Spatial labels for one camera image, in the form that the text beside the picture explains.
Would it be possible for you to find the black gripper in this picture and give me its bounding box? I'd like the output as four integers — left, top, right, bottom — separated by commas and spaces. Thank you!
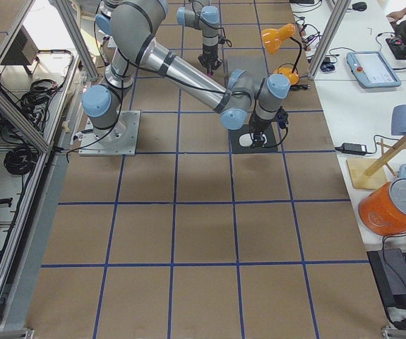
198, 44, 222, 75
249, 119, 274, 148

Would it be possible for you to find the white computer mouse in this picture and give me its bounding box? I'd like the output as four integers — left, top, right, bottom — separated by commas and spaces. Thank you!
239, 134, 251, 147

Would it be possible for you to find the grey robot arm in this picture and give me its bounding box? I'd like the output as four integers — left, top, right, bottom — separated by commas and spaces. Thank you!
177, 1, 222, 76
82, 1, 291, 150

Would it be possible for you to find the black mousepad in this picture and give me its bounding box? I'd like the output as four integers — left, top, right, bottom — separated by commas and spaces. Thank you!
229, 124, 278, 154

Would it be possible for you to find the orange desk lamp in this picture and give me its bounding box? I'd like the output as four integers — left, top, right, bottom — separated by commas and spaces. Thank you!
261, 23, 302, 85

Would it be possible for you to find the black power adapter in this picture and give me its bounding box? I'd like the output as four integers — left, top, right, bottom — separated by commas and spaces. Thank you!
335, 143, 368, 155

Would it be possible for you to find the wooden stand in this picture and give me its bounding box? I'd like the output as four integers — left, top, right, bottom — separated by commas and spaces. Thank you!
347, 134, 406, 190

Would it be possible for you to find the orange bucket grey lid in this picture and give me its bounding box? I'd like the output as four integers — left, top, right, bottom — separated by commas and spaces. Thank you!
358, 178, 406, 236

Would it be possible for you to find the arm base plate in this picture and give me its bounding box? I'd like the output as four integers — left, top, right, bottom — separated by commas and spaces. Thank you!
78, 110, 141, 156

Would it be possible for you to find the aluminium frame post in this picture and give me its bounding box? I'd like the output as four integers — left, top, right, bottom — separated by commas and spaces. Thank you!
307, 0, 351, 81

